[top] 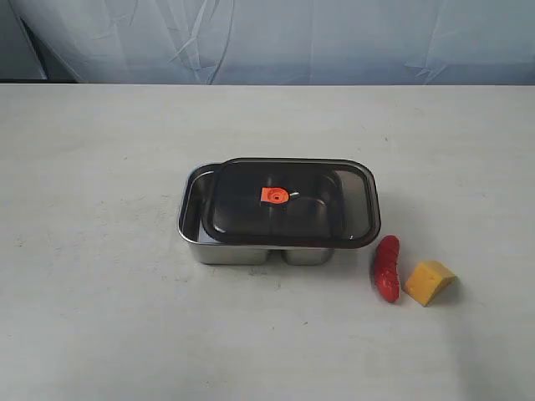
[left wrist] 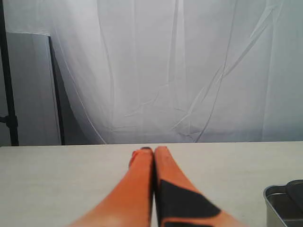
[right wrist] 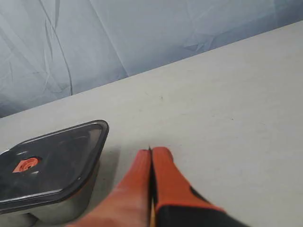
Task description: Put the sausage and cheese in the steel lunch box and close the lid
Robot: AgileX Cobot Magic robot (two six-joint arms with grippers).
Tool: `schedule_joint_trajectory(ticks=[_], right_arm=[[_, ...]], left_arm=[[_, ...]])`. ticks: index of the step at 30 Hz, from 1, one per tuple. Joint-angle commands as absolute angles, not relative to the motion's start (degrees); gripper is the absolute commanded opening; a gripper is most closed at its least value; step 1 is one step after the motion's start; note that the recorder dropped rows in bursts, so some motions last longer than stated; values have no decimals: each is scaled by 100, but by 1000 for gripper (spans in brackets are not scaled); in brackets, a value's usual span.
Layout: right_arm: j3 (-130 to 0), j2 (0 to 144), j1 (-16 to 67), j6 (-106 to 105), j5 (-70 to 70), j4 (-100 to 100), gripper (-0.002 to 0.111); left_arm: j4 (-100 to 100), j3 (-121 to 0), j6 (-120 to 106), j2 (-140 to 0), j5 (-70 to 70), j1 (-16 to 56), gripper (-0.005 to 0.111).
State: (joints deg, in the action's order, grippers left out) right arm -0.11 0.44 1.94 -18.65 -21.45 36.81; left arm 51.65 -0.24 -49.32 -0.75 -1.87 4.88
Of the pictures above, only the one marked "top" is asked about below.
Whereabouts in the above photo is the dark transparent box lid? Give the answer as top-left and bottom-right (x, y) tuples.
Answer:
(202, 158), (381, 249)

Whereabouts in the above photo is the yellow toy cheese wedge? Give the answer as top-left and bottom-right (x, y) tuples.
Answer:
(403, 261), (456, 307)

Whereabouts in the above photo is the red toy sausage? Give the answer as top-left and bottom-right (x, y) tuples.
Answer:
(373, 235), (400, 303)

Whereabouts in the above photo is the white backdrop cloth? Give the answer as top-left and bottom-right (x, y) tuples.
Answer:
(7, 1), (534, 85)

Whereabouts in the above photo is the stainless steel lunch box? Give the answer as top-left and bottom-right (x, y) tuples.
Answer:
(176, 162), (369, 266)

